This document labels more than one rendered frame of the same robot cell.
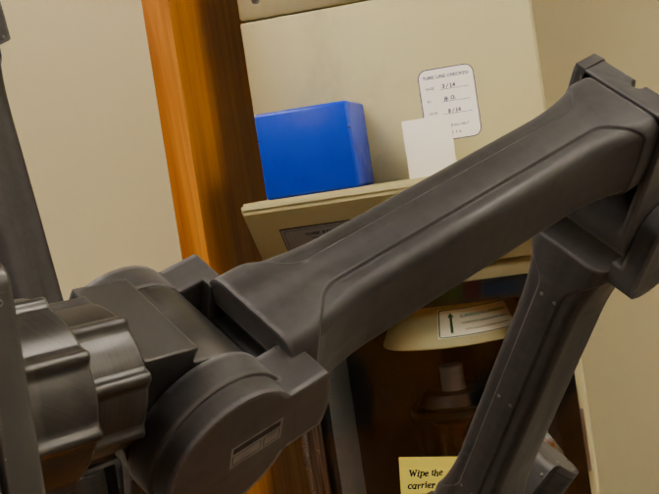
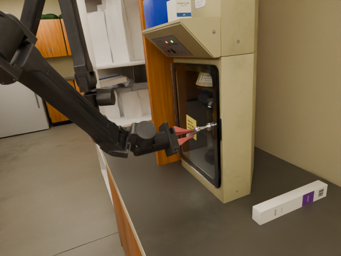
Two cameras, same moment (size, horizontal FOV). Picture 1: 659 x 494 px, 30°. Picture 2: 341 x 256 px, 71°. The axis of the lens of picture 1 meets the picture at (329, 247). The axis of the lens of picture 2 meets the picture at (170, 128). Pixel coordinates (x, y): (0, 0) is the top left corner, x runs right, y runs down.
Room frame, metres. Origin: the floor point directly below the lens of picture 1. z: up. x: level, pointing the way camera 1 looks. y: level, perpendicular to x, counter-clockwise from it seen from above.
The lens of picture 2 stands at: (0.83, -0.72, 1.45)
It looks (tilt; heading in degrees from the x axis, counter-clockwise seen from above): 19 degrees down; 56
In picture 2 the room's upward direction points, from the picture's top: 5 degrees counter-clockwise
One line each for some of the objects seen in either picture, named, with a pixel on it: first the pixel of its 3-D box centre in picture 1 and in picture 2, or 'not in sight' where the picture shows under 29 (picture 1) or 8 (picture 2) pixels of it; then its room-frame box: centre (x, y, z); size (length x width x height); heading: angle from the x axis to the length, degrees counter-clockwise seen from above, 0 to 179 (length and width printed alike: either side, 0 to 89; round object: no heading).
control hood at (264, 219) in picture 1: (405, 226); (175, 41); (1.30, -0.08, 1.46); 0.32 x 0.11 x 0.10; 78
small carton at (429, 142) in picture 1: (430, 147); (179, 11); (1.29, -0.12, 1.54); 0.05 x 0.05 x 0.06; 84
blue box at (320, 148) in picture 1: (316, 150); (163, 12); (1.32, 0.00, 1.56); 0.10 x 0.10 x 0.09; 78
